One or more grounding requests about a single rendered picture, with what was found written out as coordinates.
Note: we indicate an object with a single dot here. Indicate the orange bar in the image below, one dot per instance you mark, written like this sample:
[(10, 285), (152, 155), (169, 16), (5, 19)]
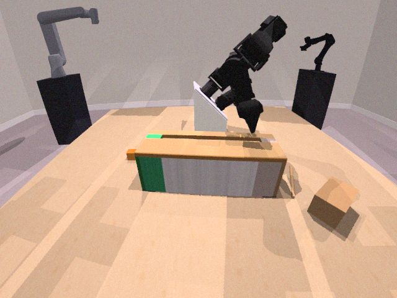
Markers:
[(130, 154)]

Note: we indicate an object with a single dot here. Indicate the tan cube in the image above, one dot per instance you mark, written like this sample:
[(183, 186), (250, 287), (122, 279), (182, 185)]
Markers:
[(332, 201)]

